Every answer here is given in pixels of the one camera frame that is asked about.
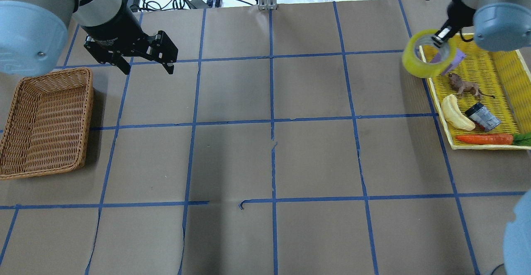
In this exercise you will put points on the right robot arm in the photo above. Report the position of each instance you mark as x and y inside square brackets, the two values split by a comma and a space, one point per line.
[500, 25]

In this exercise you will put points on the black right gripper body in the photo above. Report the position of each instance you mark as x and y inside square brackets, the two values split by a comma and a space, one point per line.
[457, 16]

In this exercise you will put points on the yellow toy banana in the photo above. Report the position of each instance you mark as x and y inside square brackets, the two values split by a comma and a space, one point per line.
[454, 116]

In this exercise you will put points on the yellow tape roll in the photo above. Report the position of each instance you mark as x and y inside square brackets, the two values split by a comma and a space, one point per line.
[423, 58]

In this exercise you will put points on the purple foam block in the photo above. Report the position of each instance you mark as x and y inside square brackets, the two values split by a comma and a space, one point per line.
[458, 58]

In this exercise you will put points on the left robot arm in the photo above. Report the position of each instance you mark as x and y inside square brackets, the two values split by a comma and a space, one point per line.
[35, 32]

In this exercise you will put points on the brown toy animal figure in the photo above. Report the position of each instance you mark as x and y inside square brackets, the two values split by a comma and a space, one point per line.
[464, 86]

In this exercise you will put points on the black power adapter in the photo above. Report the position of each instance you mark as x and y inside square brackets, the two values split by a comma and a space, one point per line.
[196, 4]

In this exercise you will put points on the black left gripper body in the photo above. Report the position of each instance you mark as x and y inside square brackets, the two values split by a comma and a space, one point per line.
[113, 29]

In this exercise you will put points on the small dark can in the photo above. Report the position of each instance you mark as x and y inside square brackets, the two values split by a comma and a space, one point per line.
[481, 115]

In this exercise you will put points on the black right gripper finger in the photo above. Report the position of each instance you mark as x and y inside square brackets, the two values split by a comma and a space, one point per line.
[442, 36]

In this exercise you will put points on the brown wicker basket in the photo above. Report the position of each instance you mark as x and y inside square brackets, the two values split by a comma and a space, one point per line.
[47, 127]

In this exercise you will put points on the orange toy carrot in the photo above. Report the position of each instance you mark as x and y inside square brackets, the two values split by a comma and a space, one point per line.
[496, 139]

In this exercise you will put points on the yellow plastic tray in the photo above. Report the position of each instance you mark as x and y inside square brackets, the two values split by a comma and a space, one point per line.
[505, 79]

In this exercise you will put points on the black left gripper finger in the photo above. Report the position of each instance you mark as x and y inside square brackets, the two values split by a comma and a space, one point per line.
[114, 59]
[162, 49]

